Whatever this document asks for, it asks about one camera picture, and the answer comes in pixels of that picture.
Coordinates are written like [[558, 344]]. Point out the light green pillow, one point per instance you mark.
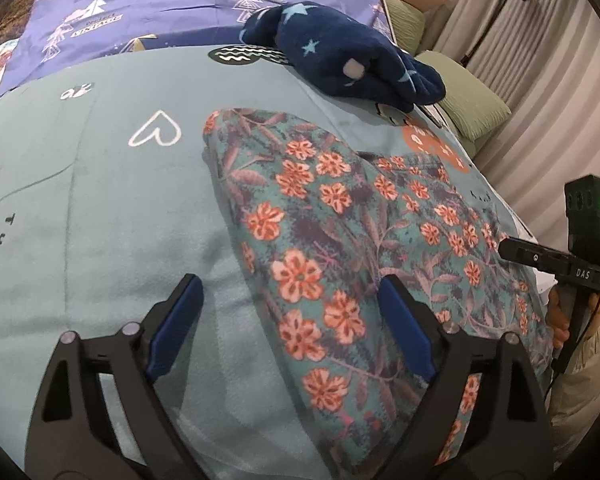
[[467, 92], [405, 22]]

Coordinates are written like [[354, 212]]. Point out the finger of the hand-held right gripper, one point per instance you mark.
[[530, 255]]

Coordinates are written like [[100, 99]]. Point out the person's right forearm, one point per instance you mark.
[[585, 400]]

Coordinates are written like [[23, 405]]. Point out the teal printed blanket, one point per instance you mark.
[[105, 210]]

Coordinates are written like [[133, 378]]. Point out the navy star-print cloth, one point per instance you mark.
[[340, 45]]

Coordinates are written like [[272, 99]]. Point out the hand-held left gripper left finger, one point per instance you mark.
[[177, 330]]

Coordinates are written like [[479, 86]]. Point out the beige curtain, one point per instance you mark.
[[555, 110]]

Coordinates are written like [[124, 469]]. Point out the dark brown bed cover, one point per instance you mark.
[[0, 15]]

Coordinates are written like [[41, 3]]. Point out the person's right hand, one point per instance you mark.
[[559, 322]]

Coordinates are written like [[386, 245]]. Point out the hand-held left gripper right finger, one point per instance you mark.
[[405, 330]]

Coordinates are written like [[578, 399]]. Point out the teal floral garment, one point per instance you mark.
[[305, 240]]

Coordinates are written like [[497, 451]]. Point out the purple printed bed sheet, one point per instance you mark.
[[180, 5]]

